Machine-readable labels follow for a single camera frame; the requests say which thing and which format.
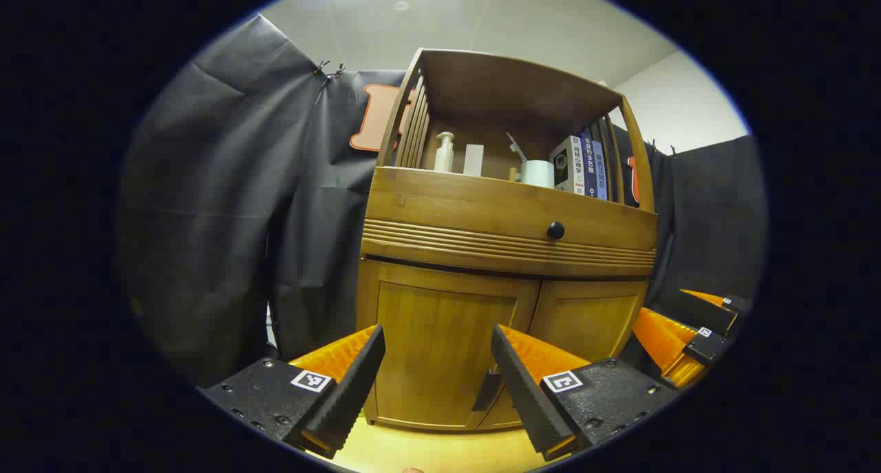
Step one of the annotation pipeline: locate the wooden ribbed drawer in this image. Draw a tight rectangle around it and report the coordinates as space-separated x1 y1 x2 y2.
363 167 658 277

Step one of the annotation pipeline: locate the wooden double-door shoe cabinet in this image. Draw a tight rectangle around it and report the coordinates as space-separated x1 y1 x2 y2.
354 48 659 432

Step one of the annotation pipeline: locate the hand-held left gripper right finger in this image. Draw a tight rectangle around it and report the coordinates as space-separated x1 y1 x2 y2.
490 324 682 462

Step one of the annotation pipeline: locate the light blue book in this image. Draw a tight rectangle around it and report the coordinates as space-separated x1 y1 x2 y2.
592 139 609 200

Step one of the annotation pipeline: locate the pale green cup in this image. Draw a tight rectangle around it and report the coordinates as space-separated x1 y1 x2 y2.
521 159 555 189

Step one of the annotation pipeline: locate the wooden cabinet door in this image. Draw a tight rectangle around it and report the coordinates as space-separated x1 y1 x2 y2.
358 258 541 431
475 277 649 431

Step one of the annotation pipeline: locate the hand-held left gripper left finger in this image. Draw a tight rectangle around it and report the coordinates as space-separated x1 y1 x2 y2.
200 324 386 460

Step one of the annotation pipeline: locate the black door handle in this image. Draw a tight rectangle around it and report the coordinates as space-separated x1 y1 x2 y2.
474 370 503 412

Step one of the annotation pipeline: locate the white pump bottle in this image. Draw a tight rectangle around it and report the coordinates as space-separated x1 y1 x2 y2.
434 132 456 174

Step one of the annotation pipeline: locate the black backdrop cloth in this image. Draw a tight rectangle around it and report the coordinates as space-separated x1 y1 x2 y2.
117 13 768 388

